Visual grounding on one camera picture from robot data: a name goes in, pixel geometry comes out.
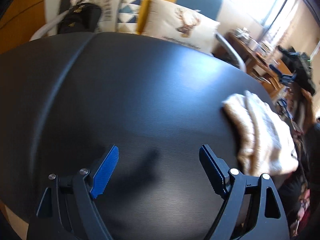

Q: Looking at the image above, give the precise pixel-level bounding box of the cream knitted sweater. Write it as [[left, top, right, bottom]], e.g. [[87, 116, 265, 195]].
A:
[[222, 90, 298, 177]]

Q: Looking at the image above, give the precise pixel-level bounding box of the wooden side table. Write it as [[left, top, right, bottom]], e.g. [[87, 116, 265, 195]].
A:
[[225, 32, 284, 99]]

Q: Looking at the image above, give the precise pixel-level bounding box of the deer print cushion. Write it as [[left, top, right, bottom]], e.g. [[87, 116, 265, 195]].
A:
[[142, 0, 220, 55]]

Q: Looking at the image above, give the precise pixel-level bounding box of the triangle pattern cushion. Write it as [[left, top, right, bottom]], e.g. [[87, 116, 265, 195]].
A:
[[70, 0, 144, 34]]

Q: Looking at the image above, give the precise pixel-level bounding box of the black handbag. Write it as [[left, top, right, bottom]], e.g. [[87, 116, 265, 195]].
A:
[[57, 3, 102, 34]]

